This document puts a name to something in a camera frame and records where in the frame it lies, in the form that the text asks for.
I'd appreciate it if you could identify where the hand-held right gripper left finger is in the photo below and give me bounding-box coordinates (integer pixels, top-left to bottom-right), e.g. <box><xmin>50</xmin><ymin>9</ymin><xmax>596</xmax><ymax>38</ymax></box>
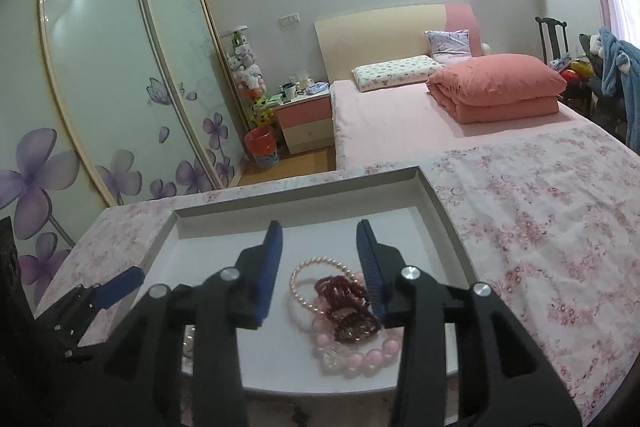
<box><xmin>102</xmin><ymin>221</ymin><xmax>284</xmax><ymax>427</ymax></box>

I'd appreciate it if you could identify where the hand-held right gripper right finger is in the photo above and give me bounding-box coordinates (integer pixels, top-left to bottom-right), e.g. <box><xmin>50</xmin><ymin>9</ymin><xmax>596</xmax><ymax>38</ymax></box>
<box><xmin>355</xmin><ymin>219</ymin><xmax>584</xmax><ymax>427</ymax></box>

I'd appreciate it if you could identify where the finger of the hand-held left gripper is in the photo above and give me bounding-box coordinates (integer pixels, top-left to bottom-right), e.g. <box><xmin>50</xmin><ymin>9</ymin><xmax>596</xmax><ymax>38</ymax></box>
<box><xmin>59</xmin><ymin>332</ymin><xmax>104</xmax><ymax>361</ymax></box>
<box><xmin>32</xmin><ymin>266</ymin><xmax>146</xmax><ymax>349</ymax></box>

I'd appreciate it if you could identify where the dark red bead bracelet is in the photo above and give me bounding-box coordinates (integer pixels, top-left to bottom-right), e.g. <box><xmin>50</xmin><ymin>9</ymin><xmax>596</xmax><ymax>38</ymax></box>
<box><xmin>314</xmin><ymin>274</ymin><xmax>384</xmax><ymax>343</ymax></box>

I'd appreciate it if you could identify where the small pink pearl bracelet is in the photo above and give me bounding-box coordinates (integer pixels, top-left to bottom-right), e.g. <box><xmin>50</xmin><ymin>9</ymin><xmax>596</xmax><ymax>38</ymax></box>
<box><xmin>288</xmin><ymin>256</ymin><xmax>364</xmax><ymax>324</ymax></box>

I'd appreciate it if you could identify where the grey shallow cardboard box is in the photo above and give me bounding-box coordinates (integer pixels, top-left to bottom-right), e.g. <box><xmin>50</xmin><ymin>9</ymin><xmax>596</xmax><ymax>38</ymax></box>
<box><xmin>135</xmin><ymin>166</ymin><xmax>479</xmax><ymax>396</ymax></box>

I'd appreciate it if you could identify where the pink bead bracelet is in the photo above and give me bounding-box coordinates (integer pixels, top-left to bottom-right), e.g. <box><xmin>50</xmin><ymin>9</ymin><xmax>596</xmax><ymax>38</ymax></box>
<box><xmin>310</xmin><ymin>314</ymin><xmax>405</xmax><ymax>379</ymax></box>

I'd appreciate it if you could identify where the red trash bin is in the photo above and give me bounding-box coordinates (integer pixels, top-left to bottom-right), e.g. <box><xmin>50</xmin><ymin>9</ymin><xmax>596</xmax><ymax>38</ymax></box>
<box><xmin>243</xmin><ymin>127</ymin><xmax>279</xmax><ymax>169</ymax></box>

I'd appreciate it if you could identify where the pink bed with headboard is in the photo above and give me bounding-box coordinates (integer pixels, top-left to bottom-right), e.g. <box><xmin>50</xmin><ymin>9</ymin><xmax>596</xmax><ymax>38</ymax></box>
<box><xmin>314</xmin><ymin>3</ymin><xmax>626</xmax><ymax>171</ymax></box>

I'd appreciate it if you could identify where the pink cream nightstand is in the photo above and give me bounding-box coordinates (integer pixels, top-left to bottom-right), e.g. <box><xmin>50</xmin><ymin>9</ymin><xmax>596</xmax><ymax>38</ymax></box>
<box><xmin>273</xmin><ymin>83</ymin><xmax>335</xmax><ymax>154</ymax></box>

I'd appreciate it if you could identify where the pink floral tablecloth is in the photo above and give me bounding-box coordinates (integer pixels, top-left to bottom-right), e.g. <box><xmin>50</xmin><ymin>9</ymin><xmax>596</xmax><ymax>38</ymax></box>
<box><xmin>37</xmin><ymin>127</ymin><xmax>640</xmax><ymax>427</ymax></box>

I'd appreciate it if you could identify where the floral print pillow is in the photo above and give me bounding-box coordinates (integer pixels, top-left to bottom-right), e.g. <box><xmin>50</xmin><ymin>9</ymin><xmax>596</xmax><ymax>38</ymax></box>
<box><xmin>351</xmin><ymin>55</ymin><xmax>444</xmax><ymax>93</ymax></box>

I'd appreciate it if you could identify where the stack of plush toys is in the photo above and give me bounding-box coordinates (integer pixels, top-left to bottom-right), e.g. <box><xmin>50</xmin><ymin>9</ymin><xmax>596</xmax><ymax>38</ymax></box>
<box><xmin>227</xmin><ymin>26</ymin><xmax>276</xmax><ymax>126</ymax></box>

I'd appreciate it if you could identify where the folded pink quilt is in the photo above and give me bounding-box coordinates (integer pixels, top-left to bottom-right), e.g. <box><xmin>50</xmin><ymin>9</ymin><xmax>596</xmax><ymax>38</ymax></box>
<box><xmin>426</xmin><ymin>53</ymin><xmax>569</xmax><ymax>124</ymax></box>

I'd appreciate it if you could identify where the flower print sliding wardrobe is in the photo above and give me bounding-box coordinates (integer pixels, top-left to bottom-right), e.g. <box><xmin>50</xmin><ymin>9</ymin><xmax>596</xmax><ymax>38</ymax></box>
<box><xmin>0</xmin><ymin>0</ymin><xmax>237</xmax><ymax>308</ymax></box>

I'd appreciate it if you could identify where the purple pillow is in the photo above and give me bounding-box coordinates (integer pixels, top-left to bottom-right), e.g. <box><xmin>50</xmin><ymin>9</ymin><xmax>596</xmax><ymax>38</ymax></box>
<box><xmin>425</xmin><ymin>29</ymin><xmax>474</xmax><ymax>66</ymax></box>

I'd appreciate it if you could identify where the colourful toys pile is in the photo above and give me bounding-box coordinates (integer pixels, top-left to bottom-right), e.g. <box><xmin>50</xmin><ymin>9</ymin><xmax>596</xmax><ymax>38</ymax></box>
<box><xmin>552</xmin><ymin>56</ymin><xmax>597</xmax><ymax>86</ymax></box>

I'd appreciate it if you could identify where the black wooden chair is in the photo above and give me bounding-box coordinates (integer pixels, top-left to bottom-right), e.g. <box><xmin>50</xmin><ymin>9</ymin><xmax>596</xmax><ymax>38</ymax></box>
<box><xmin>534</xmin><ymin>16</ymin><xmax>571</xmax><ymax>68</ymax></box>

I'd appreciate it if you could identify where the blue fleece garment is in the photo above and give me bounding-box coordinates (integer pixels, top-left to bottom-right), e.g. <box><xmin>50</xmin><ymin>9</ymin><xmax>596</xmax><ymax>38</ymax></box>
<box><xmin>597</xmin><ymin>25</ymin><xmax>640</xmax><ymax>144</ymax></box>

